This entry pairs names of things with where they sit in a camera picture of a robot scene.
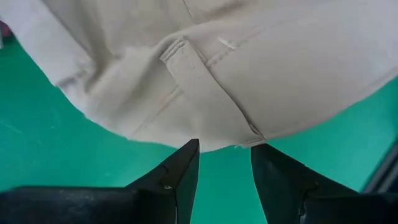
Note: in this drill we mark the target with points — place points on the green table mat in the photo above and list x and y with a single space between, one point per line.
62 140

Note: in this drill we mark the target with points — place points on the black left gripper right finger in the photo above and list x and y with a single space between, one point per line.
295 202

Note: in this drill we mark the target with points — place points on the beige khaki garment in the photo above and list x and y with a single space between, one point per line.
217 77

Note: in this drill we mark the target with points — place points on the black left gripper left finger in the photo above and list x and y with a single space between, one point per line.
140 205

